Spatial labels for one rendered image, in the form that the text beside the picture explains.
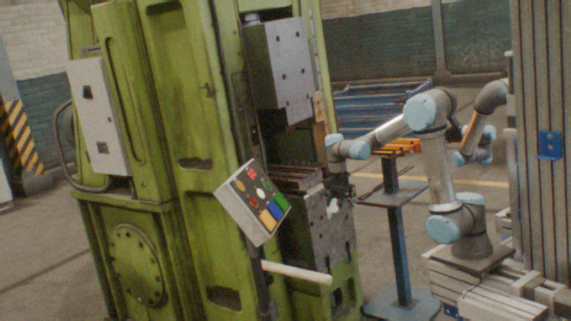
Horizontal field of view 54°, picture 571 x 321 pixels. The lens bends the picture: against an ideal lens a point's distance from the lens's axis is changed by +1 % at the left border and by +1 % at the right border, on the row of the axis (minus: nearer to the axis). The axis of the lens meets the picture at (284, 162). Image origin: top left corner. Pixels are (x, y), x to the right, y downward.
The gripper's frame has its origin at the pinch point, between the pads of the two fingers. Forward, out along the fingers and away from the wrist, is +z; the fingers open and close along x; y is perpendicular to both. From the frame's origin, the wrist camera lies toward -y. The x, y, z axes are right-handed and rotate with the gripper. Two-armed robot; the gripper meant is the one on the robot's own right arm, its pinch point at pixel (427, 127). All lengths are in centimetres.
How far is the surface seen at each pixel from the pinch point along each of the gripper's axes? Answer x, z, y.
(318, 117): -31, 48, -14
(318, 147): -34, 50, 3
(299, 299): -74, 46, 76
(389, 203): -30.1, 10.5, 33.8
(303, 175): -64, 38, 8
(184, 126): -97, 82, -26
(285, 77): -67, 36, -43
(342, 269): -54, 30, 66
